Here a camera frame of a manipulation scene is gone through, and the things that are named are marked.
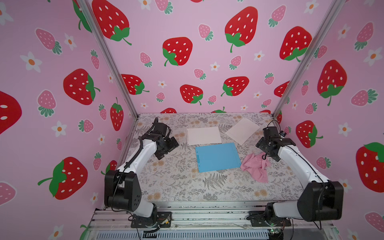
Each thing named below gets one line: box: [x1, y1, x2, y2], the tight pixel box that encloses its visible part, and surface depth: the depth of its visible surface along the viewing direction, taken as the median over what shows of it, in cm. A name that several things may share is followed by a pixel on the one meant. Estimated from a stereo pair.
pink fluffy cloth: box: [240, 152, 271, 183], surface depth 92 cm
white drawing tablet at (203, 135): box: [186, 126, 222, 146], surface depth 110 cm
